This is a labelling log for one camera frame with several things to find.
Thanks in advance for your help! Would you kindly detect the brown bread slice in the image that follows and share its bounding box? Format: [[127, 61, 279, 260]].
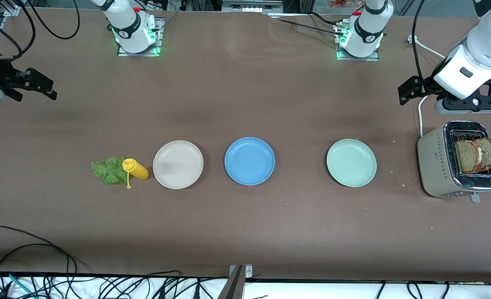
[[476, 137, 491, 172], [454, 140, 483, 174]]

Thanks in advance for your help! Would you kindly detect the green lettuce leaf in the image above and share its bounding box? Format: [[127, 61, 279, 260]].
[[91, 157, 129, 186]]

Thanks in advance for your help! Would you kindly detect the yellow mustard squeeze bottle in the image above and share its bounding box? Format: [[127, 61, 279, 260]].
[[122, 158, 150, 189]]

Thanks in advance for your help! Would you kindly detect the mint green plate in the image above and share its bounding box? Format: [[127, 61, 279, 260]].
[[326, 138, 377, 188]]

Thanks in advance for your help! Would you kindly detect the beige plate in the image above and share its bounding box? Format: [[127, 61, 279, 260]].
[[153, 140, 204, 190]]

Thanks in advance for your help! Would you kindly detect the blue plate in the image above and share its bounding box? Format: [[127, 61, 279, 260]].
[[224, 137, 276, 186]]

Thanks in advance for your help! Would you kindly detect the beige and chrome toaster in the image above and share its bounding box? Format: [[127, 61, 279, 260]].
[[417, 120, 491, 203]]

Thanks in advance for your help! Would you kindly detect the grey metal box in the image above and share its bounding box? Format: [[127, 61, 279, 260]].
[[222, 0, 283, 13]]

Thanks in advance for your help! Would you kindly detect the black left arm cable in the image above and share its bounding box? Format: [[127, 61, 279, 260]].
[[411, 0, 428, 81]]

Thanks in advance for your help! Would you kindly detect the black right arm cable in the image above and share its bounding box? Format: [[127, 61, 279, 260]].
[[23, 0, 81, 41], [0, 0, 36, 61]]

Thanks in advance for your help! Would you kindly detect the white toaster power cable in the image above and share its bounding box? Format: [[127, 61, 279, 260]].
[[407, 34, 447, 137]]

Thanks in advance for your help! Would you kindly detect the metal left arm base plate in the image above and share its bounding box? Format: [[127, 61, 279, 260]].
[[336, 23, 381, 62]]

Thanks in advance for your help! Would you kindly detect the aluminium frame corner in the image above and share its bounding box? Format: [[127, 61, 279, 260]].
[[0, 0, 22, 17]]

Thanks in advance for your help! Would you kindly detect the black cable to arm base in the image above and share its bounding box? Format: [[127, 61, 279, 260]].
[[270, 12, 345, 37]]

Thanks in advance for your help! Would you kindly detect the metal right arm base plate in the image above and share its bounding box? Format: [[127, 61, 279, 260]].
[[117, 17, 164, 57]]

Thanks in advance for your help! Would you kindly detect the long black looped cable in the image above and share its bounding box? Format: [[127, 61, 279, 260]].
[[0, 226, 78, 287]]

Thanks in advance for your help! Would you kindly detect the teal cable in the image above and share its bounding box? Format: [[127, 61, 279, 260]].
[[0, 270, 34, 297]]

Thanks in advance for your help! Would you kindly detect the aluminium table edge bracket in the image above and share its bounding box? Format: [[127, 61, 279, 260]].
[[218, 265, 254, 299]]

